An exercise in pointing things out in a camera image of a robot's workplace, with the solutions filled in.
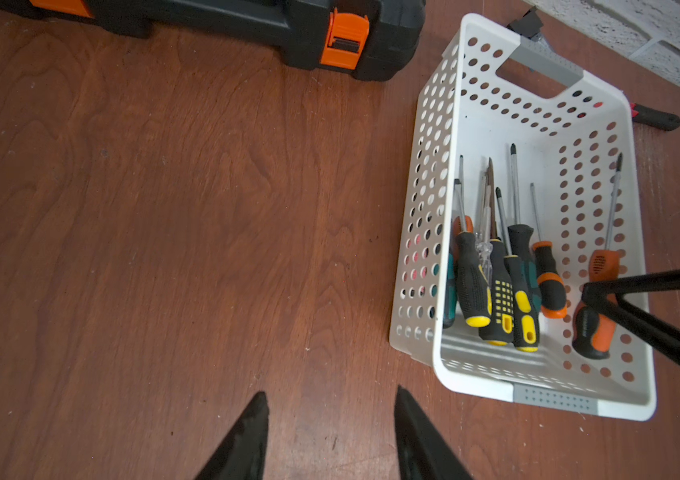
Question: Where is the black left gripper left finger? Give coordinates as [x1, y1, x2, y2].
[195, 391, 270, 480]

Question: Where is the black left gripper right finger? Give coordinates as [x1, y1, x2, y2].
[394, 386, 473, 480]

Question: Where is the orange handle screwdriver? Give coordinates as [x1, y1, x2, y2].
[572, 153, 623, 360]

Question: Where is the green handle screwdriver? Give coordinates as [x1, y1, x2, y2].
[443, 253, 458, 329]

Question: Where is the green black screwdriver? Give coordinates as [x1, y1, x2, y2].
[508, 143, 542, 311]

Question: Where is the pink handle screwdriver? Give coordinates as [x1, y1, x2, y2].
[400, 234, 433, 288]

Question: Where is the white plastic bin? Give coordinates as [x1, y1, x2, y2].
[389, 13, 657, 421]

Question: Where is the red pipe wrench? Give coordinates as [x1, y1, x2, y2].
[629, 102, 680, 131]

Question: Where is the small black tool part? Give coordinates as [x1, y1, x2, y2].
[507, 6, 546, 43]

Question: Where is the black plastic tool case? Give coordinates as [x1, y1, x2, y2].
[0, 0, 426, 82]

